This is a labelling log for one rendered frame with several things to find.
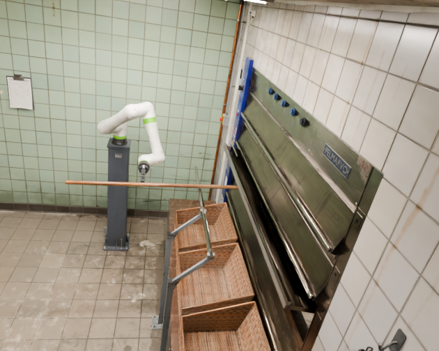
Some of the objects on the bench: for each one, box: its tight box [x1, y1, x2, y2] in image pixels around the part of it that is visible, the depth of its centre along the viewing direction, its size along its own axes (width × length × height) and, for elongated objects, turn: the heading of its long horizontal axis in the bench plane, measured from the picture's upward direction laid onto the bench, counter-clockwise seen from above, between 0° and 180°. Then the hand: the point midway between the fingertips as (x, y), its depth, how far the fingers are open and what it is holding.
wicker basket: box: [174, 202, 238, 263], centre depth 305 cm, size 49×56×28 cm
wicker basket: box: [176, 242, 255, 325], centre depth 252 cm, size 49×56×28 cm
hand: (142, 180), depth 270 cm, fingers closed
